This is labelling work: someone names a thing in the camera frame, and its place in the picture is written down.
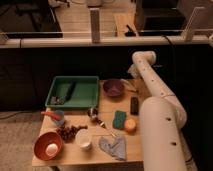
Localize yellow banana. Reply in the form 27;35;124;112
121;79;137;92

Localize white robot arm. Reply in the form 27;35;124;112
128;51;187;171

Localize white paper cup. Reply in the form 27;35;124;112
75;129;92;150

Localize blue cup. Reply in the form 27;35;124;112
53;110;65;127

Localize purple bowl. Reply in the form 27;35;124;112
103;79;124;97

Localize orange fruit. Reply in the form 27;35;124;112
124;119;137;133

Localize green sponge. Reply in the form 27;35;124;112
112;111;126;129

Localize metal measuring spoon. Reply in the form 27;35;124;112
87;108;116;137

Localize green plastic tray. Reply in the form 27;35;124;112
45;76;99;110

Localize wooden table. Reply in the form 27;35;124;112
32;88;144;167

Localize blue grey cloth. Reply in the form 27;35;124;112
98;136;127;161

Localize small grey items in tray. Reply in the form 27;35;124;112
50;96;65;105

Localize bunch of red grapes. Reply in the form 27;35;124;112
56;125;88;142

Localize red carrot toy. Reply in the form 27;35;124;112
41;111;61;121

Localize white egg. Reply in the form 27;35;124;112
45;144;58;156

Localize orange bowl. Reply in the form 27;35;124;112
34;132;63;161

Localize white horizontal rail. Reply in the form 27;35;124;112
0;35;213;48

